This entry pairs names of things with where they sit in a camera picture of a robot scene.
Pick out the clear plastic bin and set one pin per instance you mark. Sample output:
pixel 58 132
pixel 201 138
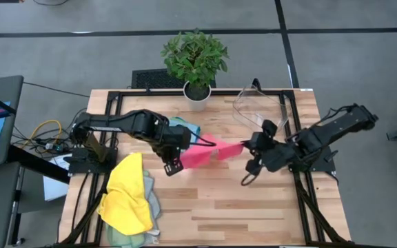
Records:
pixel 253 106

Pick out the white paper sheet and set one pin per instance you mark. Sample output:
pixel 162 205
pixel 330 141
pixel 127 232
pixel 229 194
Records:
pixel 55 187

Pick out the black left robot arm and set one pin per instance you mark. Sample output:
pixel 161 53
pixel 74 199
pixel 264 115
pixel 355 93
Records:
pixel 115 122

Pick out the black aluminium table frame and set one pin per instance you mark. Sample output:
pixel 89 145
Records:
pixel 289 103

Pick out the black floor vent grate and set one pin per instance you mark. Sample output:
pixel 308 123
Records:
pixel 153 79

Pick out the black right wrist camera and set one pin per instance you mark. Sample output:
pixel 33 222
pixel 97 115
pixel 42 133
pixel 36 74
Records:
pixel 258 143

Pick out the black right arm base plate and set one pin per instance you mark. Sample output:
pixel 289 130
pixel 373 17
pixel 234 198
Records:
pixel 319 163

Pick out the black clamp hook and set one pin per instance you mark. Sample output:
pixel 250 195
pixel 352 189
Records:
pixel 256 84

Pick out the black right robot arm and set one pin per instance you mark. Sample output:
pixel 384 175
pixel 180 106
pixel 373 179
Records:
pixel 336 127

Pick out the pink microfiber towel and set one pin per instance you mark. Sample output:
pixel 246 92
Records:
pixel 205 153

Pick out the green leafy plant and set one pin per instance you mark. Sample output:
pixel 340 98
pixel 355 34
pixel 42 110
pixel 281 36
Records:
pixel 195 56

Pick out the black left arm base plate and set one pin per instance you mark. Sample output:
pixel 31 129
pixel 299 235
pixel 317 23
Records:
pixel 81 163

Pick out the light blue microfiber towel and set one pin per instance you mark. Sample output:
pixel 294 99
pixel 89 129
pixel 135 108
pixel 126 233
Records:
pixel 184 124

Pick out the yellow microfiber towel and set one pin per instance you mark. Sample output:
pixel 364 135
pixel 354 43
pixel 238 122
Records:
pixel 126 199

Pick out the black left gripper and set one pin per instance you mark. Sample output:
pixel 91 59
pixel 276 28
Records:
pixel 164 148

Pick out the grey microfiber towel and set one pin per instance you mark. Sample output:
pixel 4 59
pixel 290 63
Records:
pixel 153 199

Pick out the white plant pot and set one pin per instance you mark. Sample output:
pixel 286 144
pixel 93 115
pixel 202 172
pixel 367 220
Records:
pixel 197 101

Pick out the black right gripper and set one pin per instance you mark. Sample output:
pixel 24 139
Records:
pixel 281 156

